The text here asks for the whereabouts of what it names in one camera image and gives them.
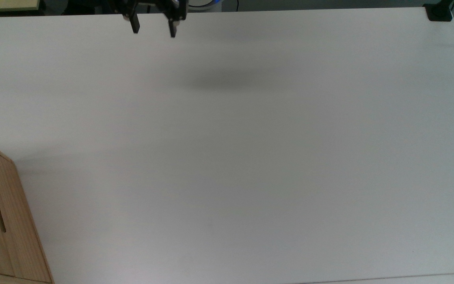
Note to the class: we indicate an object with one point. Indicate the black Franka gripper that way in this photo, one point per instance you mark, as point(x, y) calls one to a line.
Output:
point(148, 2)

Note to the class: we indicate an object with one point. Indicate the pale yellow board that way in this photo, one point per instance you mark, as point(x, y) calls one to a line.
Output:
point(4, 4)

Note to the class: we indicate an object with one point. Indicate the light wooden cabinet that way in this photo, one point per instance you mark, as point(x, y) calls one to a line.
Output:
point(22, 221)

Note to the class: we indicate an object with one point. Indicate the black clamp mount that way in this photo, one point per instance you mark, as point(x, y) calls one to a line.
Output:
point(439, 12)

